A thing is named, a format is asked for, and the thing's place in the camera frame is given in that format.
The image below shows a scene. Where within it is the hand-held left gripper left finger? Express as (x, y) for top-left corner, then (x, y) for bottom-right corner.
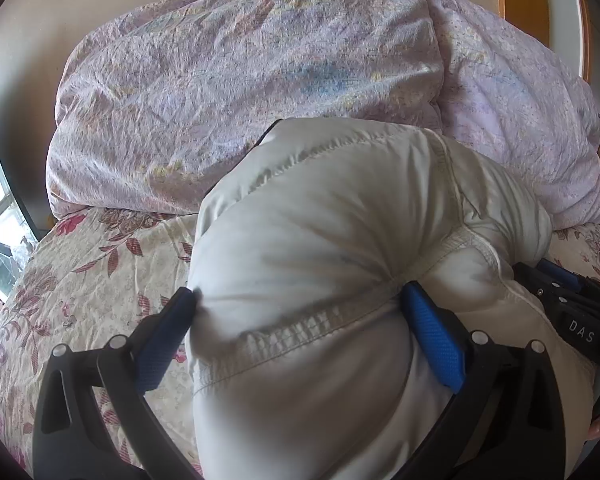
(32, 286), (205, 480)

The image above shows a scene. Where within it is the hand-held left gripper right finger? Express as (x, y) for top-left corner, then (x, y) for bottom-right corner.
(397, 280), (566, 480)

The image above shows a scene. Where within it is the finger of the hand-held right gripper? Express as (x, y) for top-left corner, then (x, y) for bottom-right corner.
(512, 262), (570, 322)
(536, 258), (584, 295)

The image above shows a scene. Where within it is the floral bedspread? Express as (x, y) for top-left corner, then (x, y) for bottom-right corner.
(0, 206), (600, 480)

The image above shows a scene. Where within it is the pale purple pillow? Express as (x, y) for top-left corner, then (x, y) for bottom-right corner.
(46, 0), (600, 231)

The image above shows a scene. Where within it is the white puffer jacket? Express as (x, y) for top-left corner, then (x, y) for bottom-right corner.
(186, 117), (597, 480)

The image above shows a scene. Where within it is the wooden headboard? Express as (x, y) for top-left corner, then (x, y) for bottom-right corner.
(499, 0), (600, 122)

